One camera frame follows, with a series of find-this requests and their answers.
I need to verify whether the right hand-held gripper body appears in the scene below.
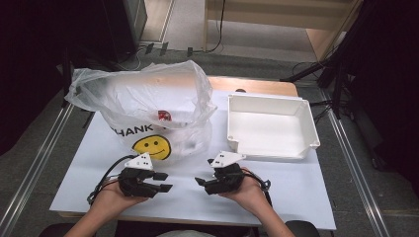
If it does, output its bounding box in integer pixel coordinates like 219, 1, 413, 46
204, 151, 247, 196

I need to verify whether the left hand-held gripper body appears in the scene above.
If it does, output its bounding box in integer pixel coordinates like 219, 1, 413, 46
118, 152, 161, 198

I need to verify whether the translucent smiley plastic bag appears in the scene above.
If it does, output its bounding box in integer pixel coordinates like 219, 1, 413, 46
64, 59, 218, 163

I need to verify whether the person's left hand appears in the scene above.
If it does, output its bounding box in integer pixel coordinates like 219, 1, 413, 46
89, 180, 150, 218

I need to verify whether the person's right hand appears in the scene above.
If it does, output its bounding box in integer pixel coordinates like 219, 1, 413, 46
218, 167, 274, 217

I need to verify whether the person's grey clothing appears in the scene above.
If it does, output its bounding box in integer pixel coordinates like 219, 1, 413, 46
157, 229, 216, 237

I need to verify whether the white plastic bin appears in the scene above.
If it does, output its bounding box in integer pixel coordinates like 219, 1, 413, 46
226, 93, 321, 161

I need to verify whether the wooden table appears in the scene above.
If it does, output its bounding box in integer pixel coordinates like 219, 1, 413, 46
57, 75, 334, 231

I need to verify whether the black chair armrest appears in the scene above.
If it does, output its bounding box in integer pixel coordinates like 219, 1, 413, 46
284, 219, 321, 237

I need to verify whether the black upright stand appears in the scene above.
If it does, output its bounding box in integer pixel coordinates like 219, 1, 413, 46
60, 47, 75, 109

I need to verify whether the black tripod stand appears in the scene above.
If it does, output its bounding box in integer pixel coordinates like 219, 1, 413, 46
280, 0, 355, 120

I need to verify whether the light wooden furniture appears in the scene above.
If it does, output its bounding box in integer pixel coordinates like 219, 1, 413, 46
203, 0, 365, 63

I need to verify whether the black cabinet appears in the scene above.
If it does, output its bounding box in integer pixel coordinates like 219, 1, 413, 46
58, 0, 148, 65

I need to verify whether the dark curtain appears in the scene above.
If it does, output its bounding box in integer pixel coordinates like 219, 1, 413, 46
342, 0, 419, 198

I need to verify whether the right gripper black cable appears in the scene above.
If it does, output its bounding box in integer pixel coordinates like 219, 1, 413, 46
242, 169, 274, 207

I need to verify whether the black hanging cable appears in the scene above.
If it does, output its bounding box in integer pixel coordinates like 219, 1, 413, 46
187, 0, 227, 57

